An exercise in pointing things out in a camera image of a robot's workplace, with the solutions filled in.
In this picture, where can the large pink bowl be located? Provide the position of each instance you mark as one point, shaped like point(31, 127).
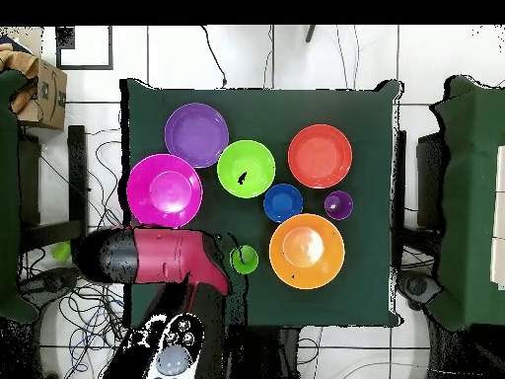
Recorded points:
point(164, 192)

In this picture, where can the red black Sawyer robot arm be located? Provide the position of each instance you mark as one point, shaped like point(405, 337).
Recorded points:
point(169, 256)

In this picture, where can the small blue bowl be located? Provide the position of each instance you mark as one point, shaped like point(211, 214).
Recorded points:
point(283, 203)

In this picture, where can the green bowl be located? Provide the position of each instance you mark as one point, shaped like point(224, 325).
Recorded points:
point(256, 158)

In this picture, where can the large orange bowl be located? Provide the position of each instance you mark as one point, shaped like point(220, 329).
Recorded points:
point(307, 251)

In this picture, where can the large red shallow bowl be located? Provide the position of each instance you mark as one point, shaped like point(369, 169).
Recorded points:
point(320, 156)

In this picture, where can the purple cup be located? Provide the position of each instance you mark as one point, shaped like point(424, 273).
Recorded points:
point(338, 205)

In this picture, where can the large purple shallow bowl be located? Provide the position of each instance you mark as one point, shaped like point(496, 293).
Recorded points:
point(196, 135)

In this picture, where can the dark green tablecloth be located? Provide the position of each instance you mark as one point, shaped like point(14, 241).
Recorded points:
point(236, 110)

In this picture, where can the black metal stand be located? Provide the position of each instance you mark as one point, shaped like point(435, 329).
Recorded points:
point(77, 177)

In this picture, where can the black floor base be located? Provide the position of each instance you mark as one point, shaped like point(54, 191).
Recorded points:
point(51, 282)
point(416, 286)

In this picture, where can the small green floor cup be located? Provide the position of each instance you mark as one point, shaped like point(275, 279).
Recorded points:
point(62, 252)

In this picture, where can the green cloth side table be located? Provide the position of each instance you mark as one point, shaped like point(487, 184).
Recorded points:
point(469, 197)
point(8, 197)

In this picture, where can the cardboard box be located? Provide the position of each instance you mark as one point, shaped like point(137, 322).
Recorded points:
point(49, 98)

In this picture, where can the black square floor frame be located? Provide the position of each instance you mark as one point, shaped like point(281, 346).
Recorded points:
point(110, 47)

